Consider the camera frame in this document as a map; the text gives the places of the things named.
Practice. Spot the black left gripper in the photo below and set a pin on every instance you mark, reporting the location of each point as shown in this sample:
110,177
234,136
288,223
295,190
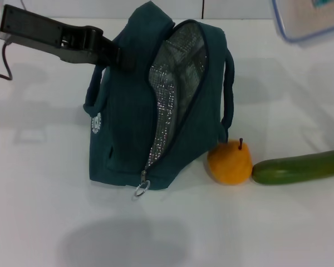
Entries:
36,30

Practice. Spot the dark teal insulated lunch bag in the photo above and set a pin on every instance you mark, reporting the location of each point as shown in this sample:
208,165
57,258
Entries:
122,125

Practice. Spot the orange pear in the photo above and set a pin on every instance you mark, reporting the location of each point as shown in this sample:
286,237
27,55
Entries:
228,167

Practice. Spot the clear blue-rimmed food container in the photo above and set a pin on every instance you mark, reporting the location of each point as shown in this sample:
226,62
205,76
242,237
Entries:
309,19

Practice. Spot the green cucumber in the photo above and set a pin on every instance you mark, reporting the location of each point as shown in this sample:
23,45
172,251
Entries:
300,168

